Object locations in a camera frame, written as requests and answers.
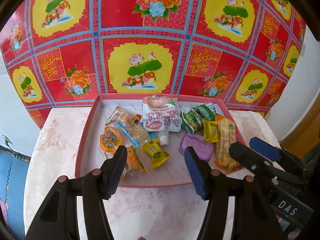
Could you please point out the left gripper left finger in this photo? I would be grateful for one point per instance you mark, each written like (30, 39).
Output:
(57, 216)

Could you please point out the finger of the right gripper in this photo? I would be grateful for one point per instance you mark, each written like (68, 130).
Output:
(267, 147)
(252, 158)

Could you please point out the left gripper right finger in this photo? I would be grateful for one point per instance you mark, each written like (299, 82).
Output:
(253, 216)

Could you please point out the orange cracker sleeve pack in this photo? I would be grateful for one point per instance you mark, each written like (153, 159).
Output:
(226, 136)

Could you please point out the purple snack tin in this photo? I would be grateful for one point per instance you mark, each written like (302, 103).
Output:
(203, 149)

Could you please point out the large green pea packet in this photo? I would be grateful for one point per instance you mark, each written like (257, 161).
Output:
(191, 121)

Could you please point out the orange jelly cup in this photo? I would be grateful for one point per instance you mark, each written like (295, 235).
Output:
(110, 140)

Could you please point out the yellow-red striped candy bag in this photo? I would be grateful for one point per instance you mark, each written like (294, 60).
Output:
(133, 163)

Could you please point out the yellow cake snack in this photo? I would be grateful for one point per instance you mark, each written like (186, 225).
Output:
(153, 149)

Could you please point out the peach jelly drink pouch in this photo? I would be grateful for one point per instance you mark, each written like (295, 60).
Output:
(162, 115)

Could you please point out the blue-edged clear candy bag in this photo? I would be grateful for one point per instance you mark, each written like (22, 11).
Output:
(136, 133)

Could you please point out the small green pea packet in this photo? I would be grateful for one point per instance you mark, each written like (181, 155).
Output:
(207, 111)

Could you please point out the rainbow-edged clear snack bag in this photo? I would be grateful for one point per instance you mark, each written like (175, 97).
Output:
(120, 114)

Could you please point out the right hand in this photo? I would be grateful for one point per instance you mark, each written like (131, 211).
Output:
(287, 229)

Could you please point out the blue foam floor mat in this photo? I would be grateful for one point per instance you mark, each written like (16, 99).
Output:
(13, 178)

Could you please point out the white wall outlet with cord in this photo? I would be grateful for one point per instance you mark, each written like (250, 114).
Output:
(7, 141)

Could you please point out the red floral patterned wall cloth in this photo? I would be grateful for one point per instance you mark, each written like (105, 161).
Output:
(64, 53)

